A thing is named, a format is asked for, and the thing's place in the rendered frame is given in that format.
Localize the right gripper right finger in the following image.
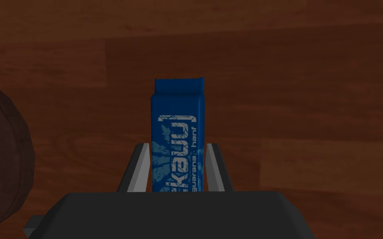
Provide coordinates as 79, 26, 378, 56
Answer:
205, 143, 234, 193

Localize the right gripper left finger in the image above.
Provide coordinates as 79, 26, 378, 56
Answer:
117, 143, 150, 193

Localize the blue snack bar wrapper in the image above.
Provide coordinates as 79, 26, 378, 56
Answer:
150, 77, 206, 193

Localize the dark brown round bowl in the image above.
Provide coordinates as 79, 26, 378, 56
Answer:
0, 79, 36, 230

